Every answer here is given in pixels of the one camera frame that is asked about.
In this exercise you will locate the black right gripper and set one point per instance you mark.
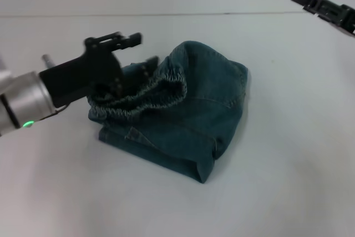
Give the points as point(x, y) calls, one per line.
point(349, 20)

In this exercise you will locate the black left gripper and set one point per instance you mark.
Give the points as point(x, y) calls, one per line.
point(83, 76)

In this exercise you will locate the blue denim shorts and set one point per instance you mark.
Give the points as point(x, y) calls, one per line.
point(194, 115)

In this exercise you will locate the silver left gripper knob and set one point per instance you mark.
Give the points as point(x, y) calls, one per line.
point(47, 61)

